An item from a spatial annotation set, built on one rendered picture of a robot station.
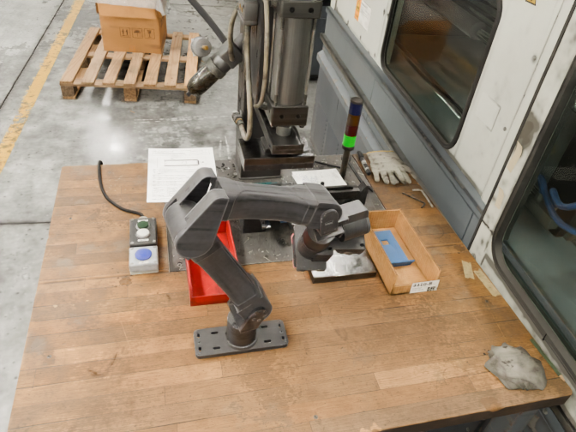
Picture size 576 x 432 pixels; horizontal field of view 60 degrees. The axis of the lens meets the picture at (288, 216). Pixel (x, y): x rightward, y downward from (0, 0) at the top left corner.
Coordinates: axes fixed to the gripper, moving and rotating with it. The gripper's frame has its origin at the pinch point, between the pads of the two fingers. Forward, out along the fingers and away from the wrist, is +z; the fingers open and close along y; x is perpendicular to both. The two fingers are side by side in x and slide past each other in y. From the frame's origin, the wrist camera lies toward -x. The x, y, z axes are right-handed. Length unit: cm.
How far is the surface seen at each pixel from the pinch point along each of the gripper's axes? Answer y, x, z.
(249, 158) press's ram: 25.8, 11.5, 0.5
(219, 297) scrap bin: -7.2, 18.6, 7.1
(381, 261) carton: 1.7, -22.6, 8.4
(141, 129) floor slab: 157, 64, 210
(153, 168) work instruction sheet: 41, 37, 37
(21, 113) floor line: 172, 147, 221
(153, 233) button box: 12.0, 35.0, 17.6
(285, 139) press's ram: 29.9, 2.7, -2.1
